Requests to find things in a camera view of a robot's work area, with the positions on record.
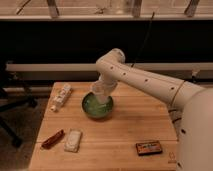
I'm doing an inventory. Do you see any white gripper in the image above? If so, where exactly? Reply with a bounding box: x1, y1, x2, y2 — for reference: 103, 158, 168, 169
98, 76, 117, 96

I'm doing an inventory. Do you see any white ceramic cup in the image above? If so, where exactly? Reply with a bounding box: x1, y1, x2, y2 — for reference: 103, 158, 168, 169
91, 81, 108, 104

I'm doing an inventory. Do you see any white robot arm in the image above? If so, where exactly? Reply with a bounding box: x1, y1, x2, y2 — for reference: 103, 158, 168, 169
96, 48, 213, 171

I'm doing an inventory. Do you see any green ceramic bowl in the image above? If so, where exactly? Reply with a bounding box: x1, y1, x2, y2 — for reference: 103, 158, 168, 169
82, 92, 114, 119

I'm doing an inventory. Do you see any white tube package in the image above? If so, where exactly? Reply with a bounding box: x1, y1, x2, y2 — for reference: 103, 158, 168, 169
51, 84, 72, 112

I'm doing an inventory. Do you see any white wrapped packet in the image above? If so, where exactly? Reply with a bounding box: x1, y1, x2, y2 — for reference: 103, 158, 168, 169
64, 130, 82, 153

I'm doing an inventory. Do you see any dark orange-labelled box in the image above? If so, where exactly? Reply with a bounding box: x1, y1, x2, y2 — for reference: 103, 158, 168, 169
135, 141, 163, 156

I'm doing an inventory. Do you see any red-brown snack bar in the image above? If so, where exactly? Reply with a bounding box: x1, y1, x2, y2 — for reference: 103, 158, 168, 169
41, 130, 65, 149

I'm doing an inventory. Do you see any black office chair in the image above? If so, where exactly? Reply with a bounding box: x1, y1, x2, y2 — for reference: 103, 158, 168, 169
0, 60, 38, 149

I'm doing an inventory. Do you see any black cable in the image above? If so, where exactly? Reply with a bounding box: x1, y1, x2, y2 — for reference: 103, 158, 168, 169
130, 11, 156, 68

